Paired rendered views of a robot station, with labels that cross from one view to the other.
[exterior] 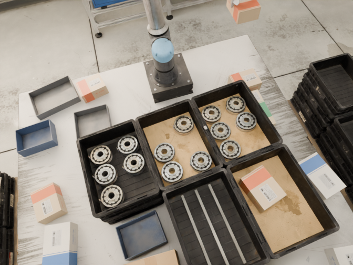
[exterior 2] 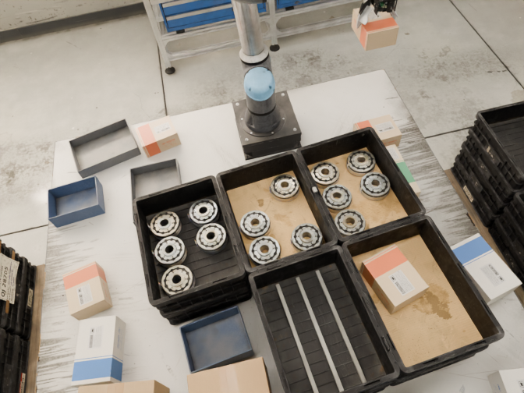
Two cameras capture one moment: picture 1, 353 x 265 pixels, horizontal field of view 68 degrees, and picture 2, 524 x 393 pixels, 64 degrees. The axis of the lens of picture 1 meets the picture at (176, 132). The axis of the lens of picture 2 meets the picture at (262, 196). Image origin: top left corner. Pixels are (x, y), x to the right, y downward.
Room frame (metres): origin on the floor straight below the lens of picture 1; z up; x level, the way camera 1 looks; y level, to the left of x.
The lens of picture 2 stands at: (-0.19, -0.02, 2.10)
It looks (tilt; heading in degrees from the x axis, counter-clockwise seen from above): 57 degrees down; 4
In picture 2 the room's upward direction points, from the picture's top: 9 degrees counter-clockwise
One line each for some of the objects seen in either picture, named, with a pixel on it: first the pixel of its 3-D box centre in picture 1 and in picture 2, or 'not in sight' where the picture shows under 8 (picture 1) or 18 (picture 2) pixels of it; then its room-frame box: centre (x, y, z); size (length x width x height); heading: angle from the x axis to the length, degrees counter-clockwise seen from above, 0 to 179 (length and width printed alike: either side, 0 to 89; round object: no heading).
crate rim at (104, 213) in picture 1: (115, 164); (185, 235); (0.46, 0.30, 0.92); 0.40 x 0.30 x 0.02; 14
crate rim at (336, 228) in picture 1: (278, 196); (416, 287); (0.22, -0.38, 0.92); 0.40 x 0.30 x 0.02; 14
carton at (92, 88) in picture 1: (92, 88); (157, 136); (1.07, 0.49, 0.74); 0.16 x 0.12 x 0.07; 112
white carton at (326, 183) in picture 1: (317, 177); (479, 270); (0.32, -0.66, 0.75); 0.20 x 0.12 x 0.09; 21
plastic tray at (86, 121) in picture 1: (94, 129); (157, 192); (0.78, 0.47, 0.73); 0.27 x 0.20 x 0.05; 9
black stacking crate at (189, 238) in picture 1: (211, 226); (317, 327); (0.14, -0.09, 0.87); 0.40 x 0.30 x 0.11; 14
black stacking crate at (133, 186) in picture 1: (118, 168); (189, 242); (0.46, 0.30, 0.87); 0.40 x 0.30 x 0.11; 14
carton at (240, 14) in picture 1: (242, 6); (373, 26); (1.19, -0.45, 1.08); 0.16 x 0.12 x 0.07; 9
